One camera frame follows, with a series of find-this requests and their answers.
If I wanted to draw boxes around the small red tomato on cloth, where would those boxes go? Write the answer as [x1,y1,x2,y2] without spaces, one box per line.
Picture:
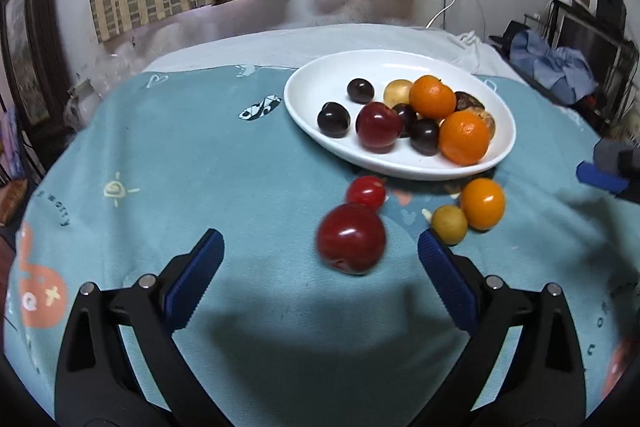
[346,175,387,209]

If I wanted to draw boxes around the metal rack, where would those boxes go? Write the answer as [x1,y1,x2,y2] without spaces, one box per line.
[547,0,640,132]

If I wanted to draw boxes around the orange tangerine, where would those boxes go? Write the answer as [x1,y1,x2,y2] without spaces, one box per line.
[439,111,491,166]
[409,75,458,120]

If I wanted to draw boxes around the small smooth orange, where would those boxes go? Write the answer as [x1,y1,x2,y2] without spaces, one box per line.
[460,178,507,231]

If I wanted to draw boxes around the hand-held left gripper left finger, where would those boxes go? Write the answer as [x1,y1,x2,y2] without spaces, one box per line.
[55,228,231,427]

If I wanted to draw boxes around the dark purple plum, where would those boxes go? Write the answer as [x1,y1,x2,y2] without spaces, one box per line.
[347,78,375,104]
[317,102,352,139]
[410,118,441,156]
[391,103,418,138]

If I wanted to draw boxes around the yellow loquat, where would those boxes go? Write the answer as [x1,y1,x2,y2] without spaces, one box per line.
[383,79,415,106]

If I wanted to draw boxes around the clear plastic bag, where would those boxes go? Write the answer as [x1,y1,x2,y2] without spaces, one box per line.
[65,52,146,118]

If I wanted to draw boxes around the white cloth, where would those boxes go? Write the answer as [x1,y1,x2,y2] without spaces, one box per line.
[142,24,523,82]

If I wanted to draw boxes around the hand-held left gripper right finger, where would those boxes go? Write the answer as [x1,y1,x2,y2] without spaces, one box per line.
[417,228,586,427]

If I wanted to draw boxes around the large red plum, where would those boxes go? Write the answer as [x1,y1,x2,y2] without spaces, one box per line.
[355,102,404,154]
[315,203,387,276]

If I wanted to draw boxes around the black chair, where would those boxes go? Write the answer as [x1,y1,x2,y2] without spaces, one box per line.
[487,19,531,58]

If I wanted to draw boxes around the dark purple stemmed fruit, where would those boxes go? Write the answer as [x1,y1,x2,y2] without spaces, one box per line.
[454,91,486,112]

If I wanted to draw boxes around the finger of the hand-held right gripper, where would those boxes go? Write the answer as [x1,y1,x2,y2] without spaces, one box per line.
[576,139,640,204]

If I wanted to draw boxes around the yellow-green loquat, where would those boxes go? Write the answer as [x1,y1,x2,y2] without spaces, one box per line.
[431,205,469,246]

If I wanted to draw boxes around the teal printed blanket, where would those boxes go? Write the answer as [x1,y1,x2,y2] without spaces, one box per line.
[2,66,640,418]

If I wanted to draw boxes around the brownish yellow round fruit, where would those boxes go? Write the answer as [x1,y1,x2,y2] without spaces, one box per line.
[470,107,497,140]

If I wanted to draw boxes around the white oval plate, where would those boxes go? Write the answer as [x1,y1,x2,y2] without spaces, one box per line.
[283,50,517,181]

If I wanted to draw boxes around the dark framed cabinet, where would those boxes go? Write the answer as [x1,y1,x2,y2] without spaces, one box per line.
[0,0,73,128]

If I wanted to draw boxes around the black box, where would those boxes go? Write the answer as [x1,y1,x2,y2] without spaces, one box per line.
[596,0,627,30]

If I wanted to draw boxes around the blue garment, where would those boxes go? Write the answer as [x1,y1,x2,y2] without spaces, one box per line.
[510,29,598,105]

